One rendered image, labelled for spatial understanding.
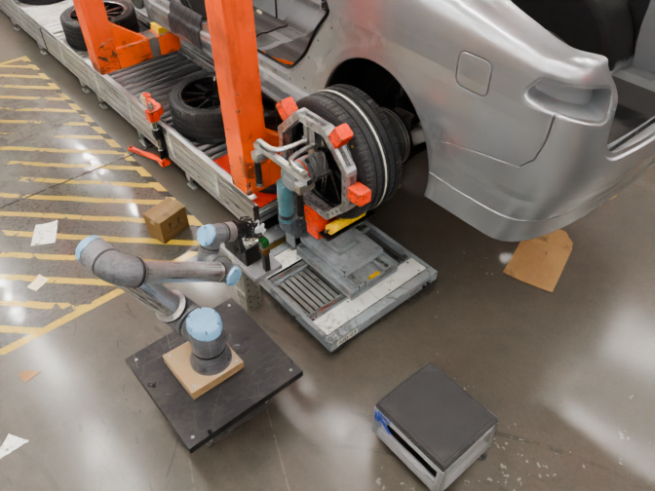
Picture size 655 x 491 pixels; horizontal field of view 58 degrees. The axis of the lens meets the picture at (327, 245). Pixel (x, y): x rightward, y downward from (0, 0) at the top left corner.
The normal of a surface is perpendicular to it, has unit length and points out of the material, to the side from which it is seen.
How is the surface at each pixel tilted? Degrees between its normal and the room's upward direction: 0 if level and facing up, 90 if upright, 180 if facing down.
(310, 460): 0
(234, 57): 90
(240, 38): 90
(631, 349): 0
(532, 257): 1
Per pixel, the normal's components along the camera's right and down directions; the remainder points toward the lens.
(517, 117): -0.71, 0.49
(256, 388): -0.01, -0.73
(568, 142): 0.00, 0.66
